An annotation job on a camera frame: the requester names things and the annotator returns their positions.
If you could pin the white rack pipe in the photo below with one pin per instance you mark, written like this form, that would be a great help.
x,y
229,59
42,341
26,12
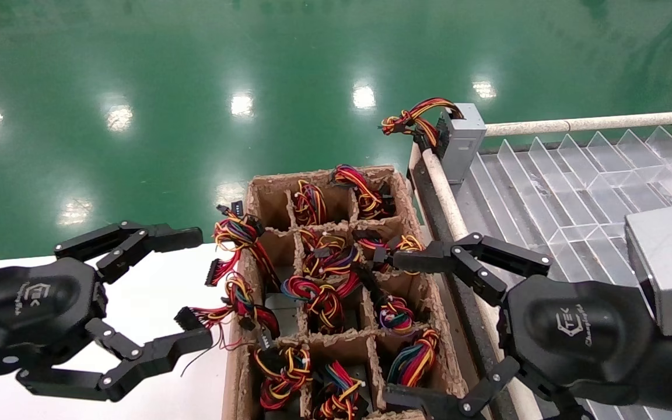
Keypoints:
x,y
575,124
447,192

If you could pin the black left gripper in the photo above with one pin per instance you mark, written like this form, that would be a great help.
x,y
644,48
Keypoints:
x,y
27,309

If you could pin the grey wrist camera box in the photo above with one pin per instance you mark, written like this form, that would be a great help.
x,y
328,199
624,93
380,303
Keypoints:
x,y
668,262

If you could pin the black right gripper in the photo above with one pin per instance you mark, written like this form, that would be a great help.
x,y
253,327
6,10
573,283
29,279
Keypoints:
x,y
575,332

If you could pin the brown cardboard divider box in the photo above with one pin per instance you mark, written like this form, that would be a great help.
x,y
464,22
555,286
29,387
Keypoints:
x,y
429,315

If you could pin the clear acrylic divider tray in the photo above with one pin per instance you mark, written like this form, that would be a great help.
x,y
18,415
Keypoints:
x,y
557,198

